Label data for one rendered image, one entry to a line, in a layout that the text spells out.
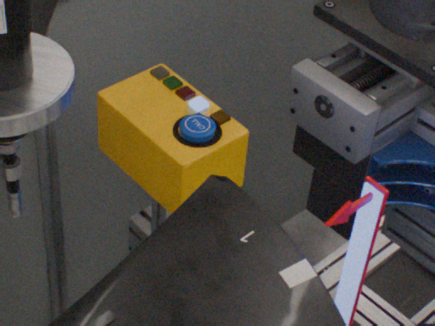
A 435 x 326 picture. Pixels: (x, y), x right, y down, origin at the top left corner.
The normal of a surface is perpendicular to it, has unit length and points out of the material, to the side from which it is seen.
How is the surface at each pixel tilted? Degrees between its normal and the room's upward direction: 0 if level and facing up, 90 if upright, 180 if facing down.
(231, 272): 14
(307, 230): 0
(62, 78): 0
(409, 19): 73
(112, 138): 90
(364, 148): 90
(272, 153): 90
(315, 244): 0
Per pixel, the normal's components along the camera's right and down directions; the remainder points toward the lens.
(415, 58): 0.07, -0.73
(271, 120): 0.66, 0.55
